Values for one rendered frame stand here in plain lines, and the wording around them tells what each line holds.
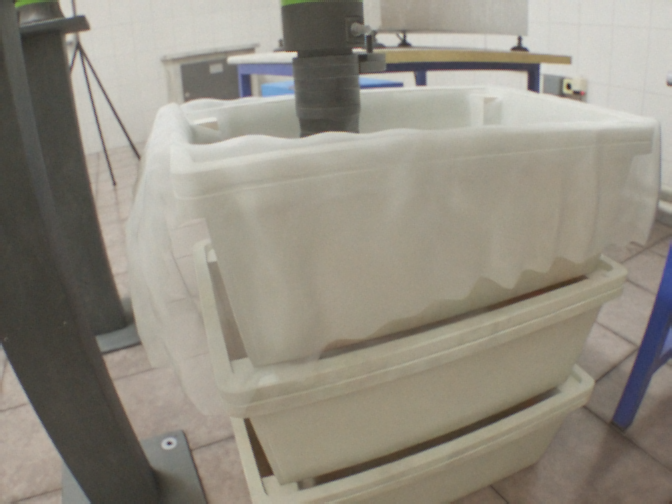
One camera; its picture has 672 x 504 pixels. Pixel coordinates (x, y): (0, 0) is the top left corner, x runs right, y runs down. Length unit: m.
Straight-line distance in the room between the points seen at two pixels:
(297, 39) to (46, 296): 0.45
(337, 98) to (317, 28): 0.08
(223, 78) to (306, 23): 3.70
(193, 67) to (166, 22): 0.85
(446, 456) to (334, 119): 0.48
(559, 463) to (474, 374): 0.44
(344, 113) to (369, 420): 0.37
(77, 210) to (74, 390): 0.70
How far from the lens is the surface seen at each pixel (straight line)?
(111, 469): 0.86
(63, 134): 1.30
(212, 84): 4.17
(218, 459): 1.02
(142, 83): 4.76
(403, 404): 0.61
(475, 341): 0.56
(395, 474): 0.67
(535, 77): 1.40
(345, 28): 0.50
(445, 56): 1.01
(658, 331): 0.98
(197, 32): 4.85
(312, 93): 0.51
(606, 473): 1.05
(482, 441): 0.72
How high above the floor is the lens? 0.77
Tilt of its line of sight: 26 degrees down
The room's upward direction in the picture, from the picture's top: 3 degrees counter-clockwise
